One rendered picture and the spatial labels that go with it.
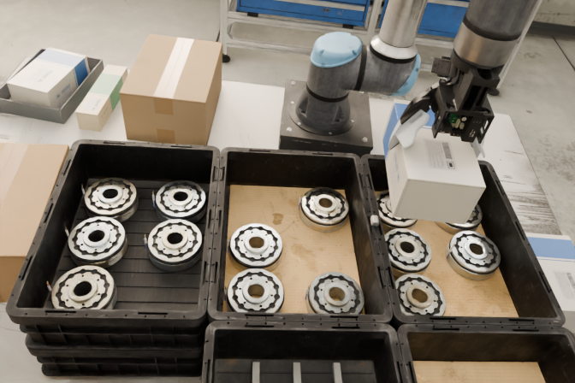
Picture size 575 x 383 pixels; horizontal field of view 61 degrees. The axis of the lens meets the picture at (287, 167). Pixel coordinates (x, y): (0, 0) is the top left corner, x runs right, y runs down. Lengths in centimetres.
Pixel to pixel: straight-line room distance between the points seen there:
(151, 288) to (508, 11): 72
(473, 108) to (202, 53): 93
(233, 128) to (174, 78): 23
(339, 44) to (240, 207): 47
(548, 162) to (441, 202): 216
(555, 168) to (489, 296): 190
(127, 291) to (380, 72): 76
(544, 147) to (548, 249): 179
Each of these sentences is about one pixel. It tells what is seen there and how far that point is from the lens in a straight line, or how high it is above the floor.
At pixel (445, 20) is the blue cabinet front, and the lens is 297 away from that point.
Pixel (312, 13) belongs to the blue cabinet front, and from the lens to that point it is 287.
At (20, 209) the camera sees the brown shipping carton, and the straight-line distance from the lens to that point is 109.
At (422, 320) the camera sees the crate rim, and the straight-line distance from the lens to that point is 86.
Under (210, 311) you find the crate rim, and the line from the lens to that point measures 81.
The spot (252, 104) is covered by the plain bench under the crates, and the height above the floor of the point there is 70.
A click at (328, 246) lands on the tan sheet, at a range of 102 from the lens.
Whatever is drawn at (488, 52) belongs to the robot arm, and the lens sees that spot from 69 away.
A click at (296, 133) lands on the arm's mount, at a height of 80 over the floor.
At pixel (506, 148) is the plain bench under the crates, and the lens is 166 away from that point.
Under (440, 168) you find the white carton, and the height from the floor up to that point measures 113.
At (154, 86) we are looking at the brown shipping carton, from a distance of 134.
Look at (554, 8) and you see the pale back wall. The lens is 416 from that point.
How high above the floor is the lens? 164
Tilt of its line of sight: 44 degrees down
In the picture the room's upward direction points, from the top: 9 degrees clockwise
